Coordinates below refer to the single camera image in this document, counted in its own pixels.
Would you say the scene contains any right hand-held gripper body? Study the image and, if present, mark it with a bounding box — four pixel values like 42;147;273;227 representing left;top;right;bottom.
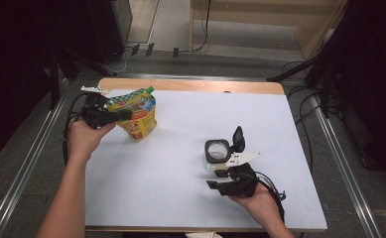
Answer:
218;152;263;198

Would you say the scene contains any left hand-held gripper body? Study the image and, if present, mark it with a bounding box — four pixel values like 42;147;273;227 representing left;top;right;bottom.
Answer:
80;84;117;130

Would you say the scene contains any colourful snack bag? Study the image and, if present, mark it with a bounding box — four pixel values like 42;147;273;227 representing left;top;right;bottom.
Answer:
105;86;158;143

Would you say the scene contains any glass jar with black lid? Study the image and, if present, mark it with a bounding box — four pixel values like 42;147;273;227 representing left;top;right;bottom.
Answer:
203;126;247;173

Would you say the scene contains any person's left hand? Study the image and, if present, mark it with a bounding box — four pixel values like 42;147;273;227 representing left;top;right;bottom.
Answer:
68;119;117;162

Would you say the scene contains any person's right hand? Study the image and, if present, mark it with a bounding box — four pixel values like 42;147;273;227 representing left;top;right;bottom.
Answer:
228;182;281;229

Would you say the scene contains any black metal stand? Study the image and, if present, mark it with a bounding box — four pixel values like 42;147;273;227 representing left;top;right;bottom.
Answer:
48;46;115;110
266;33;347;117

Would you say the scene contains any black cabinet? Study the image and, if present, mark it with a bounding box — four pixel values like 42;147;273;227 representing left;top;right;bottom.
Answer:
87;0;134;65

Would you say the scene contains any dark curtain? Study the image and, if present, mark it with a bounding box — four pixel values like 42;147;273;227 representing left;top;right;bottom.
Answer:
0;0;92;165
325;0;386;181

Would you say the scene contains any right hand-held gripper black cable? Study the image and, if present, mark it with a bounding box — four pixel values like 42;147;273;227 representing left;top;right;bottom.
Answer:
254;171;288;224

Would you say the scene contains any hand-held gripper black cable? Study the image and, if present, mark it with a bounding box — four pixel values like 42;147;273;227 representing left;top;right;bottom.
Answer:
62;93;89;167
254;171;288;224

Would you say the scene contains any left hand-held gripper black cable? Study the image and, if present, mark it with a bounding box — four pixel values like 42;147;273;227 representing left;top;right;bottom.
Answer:
62;93;89;167

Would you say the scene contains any white floor cable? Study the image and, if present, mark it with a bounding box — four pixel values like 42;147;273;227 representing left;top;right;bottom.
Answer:
109;48;129;74

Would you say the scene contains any black floor cable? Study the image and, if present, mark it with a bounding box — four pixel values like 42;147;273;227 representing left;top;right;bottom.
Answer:
288;85;316;175

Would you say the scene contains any aluminium floor rail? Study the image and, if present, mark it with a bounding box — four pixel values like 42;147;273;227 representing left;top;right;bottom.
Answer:
0;93;67;238
311;93;383;238

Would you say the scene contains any thin black hanging cable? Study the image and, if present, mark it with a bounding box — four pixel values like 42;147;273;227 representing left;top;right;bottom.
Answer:
193;0;212;54

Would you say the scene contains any light wooden frame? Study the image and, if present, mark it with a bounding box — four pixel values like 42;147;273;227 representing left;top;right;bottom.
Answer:
189;0;348;60

